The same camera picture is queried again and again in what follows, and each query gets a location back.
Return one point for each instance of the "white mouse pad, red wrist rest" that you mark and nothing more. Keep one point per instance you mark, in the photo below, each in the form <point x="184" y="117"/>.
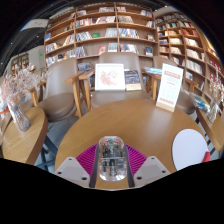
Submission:
<point x="188" y="148"/>

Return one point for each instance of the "light blue book stack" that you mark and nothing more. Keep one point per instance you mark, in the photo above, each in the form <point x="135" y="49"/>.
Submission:
<point x="153" y="70"/>

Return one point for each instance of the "small distant bookshelf unit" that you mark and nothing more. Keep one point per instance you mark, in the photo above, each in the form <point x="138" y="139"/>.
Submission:
<point x="20" y="63"/>

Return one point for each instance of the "glass vase, pink dried flowers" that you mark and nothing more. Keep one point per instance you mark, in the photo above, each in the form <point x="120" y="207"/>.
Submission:
<point x="20" y="116"/>

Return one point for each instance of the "blue yellow magazine stack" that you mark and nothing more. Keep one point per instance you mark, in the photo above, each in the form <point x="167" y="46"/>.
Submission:
<point x="199" y="101"/>

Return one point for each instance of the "white red sign, wooden base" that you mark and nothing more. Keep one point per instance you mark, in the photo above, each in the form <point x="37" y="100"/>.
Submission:
<point x="170" y="86"/>

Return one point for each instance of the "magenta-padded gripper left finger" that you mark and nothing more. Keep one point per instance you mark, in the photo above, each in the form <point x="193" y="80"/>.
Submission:
<point x="86" y="160"/>

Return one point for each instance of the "white framed picture, red print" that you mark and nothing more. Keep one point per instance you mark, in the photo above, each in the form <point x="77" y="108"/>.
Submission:
<point x="110" y="77"/>

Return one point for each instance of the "white ceiling panel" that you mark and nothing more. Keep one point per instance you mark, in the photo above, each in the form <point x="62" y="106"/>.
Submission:
<point x="35" y="24"/>

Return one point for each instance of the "wide wooden bookshelf unit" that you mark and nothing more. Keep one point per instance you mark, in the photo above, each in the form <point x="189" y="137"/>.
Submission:
<point x="96" y="40"/>

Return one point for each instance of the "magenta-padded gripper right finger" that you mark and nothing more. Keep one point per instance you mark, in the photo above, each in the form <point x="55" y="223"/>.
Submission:
<point x="138" y="160"/>

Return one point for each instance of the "dark book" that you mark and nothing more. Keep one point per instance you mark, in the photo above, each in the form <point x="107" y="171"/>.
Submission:
<point x="132" y="79"/>

